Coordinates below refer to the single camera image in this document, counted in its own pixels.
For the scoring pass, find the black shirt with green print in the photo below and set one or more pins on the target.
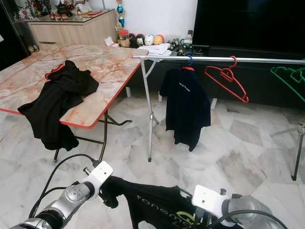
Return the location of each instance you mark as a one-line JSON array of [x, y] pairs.
[[152, 207]]

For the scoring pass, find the red plastic hanger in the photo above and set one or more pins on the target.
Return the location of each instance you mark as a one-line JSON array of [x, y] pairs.
[[52, 72], [234, 67]]

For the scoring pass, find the hanger with blue hook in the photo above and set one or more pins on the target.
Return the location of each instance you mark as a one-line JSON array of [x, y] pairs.
[[188, 68]]

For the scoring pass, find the green plastic hanger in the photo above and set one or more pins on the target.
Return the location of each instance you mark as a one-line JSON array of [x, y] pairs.
[[277, 71]]

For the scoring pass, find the navy blue t-shirt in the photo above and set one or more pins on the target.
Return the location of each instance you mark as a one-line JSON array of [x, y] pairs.
[[186, 107]]

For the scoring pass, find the black low TV console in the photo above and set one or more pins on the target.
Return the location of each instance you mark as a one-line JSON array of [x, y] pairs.
[[262, 90]]

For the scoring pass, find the small black box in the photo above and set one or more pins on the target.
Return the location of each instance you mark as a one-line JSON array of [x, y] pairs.
[[201, 50]]

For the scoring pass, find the marble pattern folding table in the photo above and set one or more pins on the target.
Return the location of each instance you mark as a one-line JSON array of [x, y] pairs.
[[114, 71]]

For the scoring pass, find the black jacket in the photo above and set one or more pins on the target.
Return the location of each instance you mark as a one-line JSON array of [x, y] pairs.
[[57, 107]]

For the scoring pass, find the small dark toy figure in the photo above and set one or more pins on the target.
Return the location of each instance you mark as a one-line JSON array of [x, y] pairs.
[[174, 46]]

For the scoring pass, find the stack of white papers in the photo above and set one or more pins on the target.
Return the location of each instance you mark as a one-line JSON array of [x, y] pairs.
[[159, 48]]

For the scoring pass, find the clear plastic bottle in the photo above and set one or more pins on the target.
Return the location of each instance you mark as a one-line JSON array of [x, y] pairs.
[[189, 39]]

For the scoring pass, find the orange round plush toy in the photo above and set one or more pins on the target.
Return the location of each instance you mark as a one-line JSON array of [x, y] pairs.
[[158, 39]]

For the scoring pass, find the white round plush toy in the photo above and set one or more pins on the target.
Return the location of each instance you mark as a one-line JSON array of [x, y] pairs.
[[148, 39]]

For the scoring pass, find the black mouse plush toy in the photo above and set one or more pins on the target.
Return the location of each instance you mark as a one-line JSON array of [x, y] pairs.
[[136, 42]]

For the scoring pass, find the glass jar with red lid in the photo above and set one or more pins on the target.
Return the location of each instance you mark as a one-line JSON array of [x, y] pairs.
[[124, 40]]

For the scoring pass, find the black flat television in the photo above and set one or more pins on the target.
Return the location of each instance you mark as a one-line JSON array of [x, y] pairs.
[[248, 24]]

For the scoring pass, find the pink white tissue pack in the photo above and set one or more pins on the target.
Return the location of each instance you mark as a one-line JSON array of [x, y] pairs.
[[110, 42]]

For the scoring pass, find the gold trophy with blue balls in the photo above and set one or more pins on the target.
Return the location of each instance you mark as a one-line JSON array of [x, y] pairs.
[[120, 20]]

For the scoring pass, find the light wood sideboard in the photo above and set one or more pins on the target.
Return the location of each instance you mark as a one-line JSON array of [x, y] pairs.
[[71, 31]]

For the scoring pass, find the red tray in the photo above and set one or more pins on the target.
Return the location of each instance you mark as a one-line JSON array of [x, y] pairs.
[[93, 13]]

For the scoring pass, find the red ornament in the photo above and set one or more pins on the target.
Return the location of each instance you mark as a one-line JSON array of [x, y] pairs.
[[40, 7]]

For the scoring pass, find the white porcelain figurine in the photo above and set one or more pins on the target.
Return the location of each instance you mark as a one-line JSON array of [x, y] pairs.
[[83, 6]]

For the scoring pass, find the dark teapot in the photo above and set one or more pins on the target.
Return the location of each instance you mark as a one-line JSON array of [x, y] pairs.
[[63, 9]]

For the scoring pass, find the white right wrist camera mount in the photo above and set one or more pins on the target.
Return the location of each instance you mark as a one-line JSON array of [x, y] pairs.
[[207, 198]]

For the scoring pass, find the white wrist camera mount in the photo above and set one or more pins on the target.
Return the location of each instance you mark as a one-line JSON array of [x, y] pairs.
[[100, 174], [207, 198]]

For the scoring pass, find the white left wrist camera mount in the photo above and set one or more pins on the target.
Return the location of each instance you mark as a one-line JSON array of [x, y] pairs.
[[100, 174]]

